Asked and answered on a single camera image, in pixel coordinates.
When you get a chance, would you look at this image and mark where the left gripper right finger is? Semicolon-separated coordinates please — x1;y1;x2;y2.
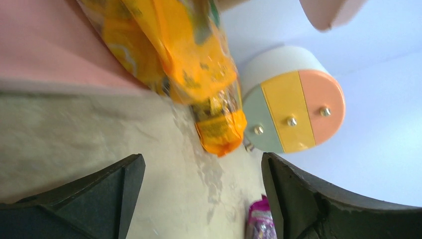
261;153;422;239

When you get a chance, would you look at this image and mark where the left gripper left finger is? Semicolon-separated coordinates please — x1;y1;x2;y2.
0;154;146;239

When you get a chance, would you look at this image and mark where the purple grape candy bag right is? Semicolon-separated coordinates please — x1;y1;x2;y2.
245;195;277;239

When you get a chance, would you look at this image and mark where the pink three-tier shelf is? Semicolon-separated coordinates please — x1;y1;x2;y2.
0;0;368;96

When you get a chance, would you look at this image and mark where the round pastel drawer cabinet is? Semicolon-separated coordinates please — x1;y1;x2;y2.
240;46;346;153

